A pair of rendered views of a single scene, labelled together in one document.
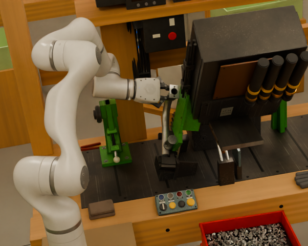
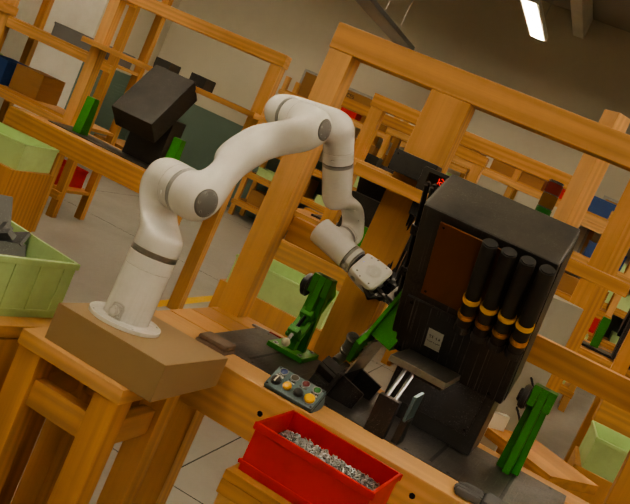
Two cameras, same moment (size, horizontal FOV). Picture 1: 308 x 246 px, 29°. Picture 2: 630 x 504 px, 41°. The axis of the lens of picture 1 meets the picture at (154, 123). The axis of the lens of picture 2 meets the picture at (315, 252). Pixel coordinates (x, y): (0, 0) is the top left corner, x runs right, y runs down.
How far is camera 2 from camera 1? 1.21 m
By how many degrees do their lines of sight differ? 33
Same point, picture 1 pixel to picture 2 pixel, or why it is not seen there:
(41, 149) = (230, 302)
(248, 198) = (379, 451)
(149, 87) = (374, 270)
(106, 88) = (328, 233)
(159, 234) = (247, 411)
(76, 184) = (190, 194)
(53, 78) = (299, 238)
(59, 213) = (155, 227)
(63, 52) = (294, 104)
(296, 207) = not seen: outside the picture
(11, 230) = not seen: hidden behind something
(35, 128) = (241, 272)
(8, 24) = not seen: hidden behind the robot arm
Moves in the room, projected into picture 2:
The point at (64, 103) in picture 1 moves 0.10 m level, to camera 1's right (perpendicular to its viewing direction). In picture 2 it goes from (253, 138) to (284, 152)
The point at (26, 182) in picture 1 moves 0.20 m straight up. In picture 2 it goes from (153, 170) to (184, 96)
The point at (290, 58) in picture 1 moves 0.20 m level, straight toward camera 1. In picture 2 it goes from (525, 259) to (484, 243)
